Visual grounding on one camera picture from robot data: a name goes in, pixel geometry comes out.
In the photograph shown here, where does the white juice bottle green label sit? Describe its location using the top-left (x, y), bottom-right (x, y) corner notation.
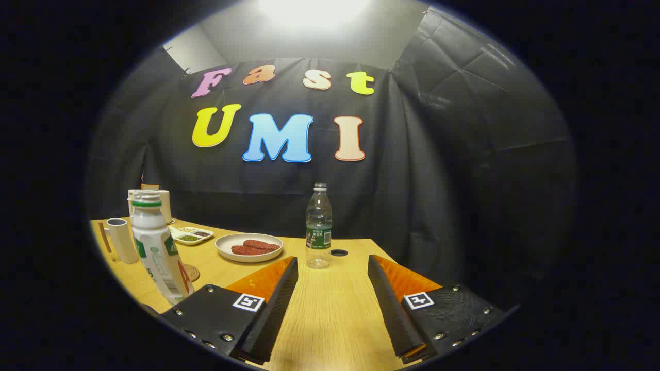
top-left (130, 191), bottom-right (194, 306)

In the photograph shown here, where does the clear plastic water bottle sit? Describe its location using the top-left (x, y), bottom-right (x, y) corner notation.
top-left (305, 182), bottom-right (333, 269)

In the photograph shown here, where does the black backdrop cloth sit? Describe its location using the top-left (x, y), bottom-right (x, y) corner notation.
top-left (85, 8), bottom-right (575, 310)

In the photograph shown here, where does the cream toaster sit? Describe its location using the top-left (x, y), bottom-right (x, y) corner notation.
top-left (127, 189), bottom-right (175, 225)

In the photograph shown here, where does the beige round plate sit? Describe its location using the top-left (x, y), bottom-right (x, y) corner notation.
top-left (215, 233), bottom-right (284, 263)

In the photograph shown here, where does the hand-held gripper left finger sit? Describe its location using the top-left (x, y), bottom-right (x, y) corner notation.
top-left (161, 256), bottom-right (299, 365)

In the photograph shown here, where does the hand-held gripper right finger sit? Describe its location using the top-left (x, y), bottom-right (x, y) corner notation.
top-left (368, 254), bottom-right (506, 365)

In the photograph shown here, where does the white divided bean dish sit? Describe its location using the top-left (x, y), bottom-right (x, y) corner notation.
top-left (169, 226), bottom-right (215, 246)

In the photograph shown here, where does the wooden table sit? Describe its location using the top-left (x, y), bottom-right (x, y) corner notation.
top-left (90, 219), bottom-right (449, 371)

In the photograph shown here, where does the white cup wooden handle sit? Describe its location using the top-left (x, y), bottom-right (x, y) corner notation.
top-left (98, 218), bottom-right (140, 264)

